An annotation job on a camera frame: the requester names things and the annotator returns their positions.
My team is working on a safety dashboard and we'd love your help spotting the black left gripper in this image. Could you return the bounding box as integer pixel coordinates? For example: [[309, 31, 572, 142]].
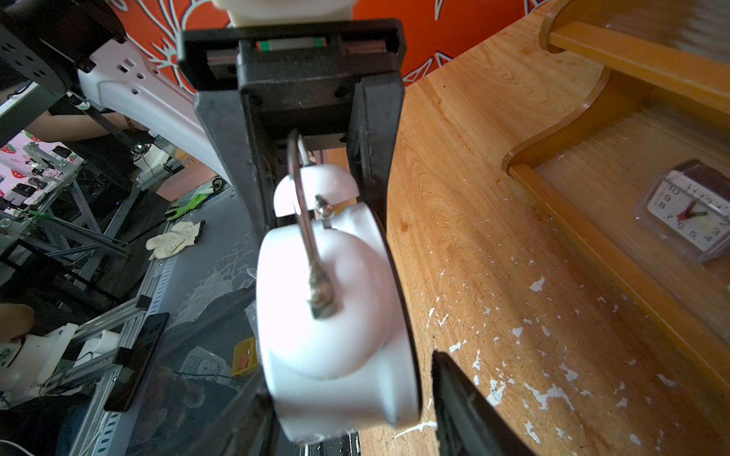
[[178, 18, 406, 239]]

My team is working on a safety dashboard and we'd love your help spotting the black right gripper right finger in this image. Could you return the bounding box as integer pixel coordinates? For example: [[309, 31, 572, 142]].
[[432, 351, 533, 456]]

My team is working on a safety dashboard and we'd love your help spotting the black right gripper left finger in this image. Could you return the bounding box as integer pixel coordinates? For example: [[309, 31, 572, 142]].
[[184, 370, 279, 456]]

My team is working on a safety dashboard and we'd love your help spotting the clear small square clock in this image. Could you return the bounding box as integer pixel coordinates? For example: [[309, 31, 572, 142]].
[[635, 159, 729, 263]]

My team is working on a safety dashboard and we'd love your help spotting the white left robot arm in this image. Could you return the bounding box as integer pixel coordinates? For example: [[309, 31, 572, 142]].
[[1, 1, 406, 237]]

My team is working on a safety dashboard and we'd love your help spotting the wooden two-tier shelf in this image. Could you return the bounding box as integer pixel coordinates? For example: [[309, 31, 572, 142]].
[[502, 1, 729, 391]]

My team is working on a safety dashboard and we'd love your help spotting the black smartphone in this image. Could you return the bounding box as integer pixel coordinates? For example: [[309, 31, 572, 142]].
[[103, 313, 169, 412]]

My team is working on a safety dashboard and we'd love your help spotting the green work glove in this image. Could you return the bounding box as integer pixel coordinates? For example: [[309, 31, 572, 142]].
[[165, 178, 226, 222]]

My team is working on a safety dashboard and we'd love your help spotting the white work glove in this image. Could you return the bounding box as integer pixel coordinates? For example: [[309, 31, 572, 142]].
[[146, 220, 205, 260]]

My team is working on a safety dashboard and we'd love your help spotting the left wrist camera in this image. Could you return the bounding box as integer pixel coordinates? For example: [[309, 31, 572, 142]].
[[212, 0, 357, 28]]

